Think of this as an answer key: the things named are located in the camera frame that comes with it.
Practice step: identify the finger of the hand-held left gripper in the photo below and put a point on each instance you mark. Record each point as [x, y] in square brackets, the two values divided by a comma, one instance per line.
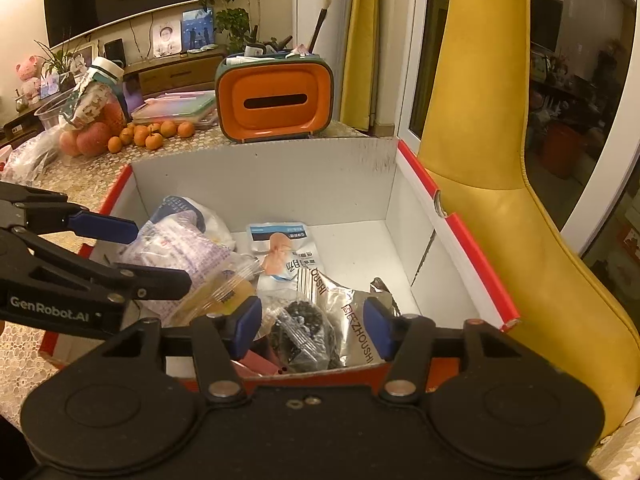
[100, 225]
[150, 282]

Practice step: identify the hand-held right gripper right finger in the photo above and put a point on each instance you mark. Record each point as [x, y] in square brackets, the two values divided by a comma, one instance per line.
[380, 327]

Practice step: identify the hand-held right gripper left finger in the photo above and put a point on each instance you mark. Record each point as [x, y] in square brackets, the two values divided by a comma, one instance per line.
[245, 327]

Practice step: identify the silver foil snack packet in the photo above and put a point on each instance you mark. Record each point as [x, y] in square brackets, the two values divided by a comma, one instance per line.
[350, 325]

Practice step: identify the pink binder clip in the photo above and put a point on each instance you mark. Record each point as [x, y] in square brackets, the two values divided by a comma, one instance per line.
[255, 362]

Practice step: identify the purple white bread packet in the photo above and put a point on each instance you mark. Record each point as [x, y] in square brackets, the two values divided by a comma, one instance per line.
[175, 250]

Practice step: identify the bag of black binder clips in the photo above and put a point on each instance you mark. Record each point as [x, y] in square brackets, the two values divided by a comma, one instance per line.
[302, 335]

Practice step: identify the white face mask packet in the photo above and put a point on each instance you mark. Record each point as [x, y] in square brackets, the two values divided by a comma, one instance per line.
[282, 255]

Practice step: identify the red cardboard box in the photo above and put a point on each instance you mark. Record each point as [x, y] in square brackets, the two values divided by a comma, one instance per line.
[325, 180]

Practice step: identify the gold lace-patterned desktop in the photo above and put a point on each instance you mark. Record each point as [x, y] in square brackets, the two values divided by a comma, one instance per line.
[85, 185]

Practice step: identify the red apple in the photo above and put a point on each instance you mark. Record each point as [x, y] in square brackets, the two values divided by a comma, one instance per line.
[94, 140]
[69, 144]

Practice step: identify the clear plastic bag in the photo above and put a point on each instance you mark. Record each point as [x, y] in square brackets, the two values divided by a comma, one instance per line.
[27, 160]

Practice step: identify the pile of tangerines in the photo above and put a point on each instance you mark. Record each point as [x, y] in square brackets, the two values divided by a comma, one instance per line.
[150, 135]

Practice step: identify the clear plastic container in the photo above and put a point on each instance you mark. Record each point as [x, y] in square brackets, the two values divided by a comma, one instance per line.
[50, 112]

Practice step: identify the flat clear plastic case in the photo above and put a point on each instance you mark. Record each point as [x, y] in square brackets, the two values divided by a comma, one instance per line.
[175, 107]

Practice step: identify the small pastel picture card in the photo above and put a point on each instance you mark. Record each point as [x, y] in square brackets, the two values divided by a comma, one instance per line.
[50, 86]

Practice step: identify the pink plush pig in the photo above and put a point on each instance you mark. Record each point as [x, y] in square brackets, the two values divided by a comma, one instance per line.
[29, 77]

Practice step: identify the wooden television cabinet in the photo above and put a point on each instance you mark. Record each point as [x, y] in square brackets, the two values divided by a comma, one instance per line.
[170, 75]

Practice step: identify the potted orchid plant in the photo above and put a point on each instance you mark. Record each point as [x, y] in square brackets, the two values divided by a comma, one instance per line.
[57, 62]

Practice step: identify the black speaker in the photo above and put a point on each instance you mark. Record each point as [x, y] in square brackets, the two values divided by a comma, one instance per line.
[114, 51]

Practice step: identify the yellow giraffe chair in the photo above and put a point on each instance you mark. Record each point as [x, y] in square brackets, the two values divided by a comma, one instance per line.
[480, 160]

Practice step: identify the portrait photo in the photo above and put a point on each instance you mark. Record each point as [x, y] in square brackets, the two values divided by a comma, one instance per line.
[166, 39]

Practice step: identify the green orange tissue box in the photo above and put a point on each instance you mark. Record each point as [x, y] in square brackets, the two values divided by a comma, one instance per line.
[275, 100]

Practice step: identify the blue picture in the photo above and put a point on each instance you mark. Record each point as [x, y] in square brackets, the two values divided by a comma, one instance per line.
[197, 30]

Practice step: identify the glass sliding door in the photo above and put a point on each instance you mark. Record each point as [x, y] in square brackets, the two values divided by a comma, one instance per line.
[575, 110]

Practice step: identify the yellow curtain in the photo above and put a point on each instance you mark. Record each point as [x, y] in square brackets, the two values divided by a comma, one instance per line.
[362, 35]

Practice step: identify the wooden calligraphy brush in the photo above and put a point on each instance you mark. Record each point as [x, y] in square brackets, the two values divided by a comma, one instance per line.
[320, 20]

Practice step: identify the white photo frame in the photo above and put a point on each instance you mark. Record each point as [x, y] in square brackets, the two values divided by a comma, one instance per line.
[82, 62]

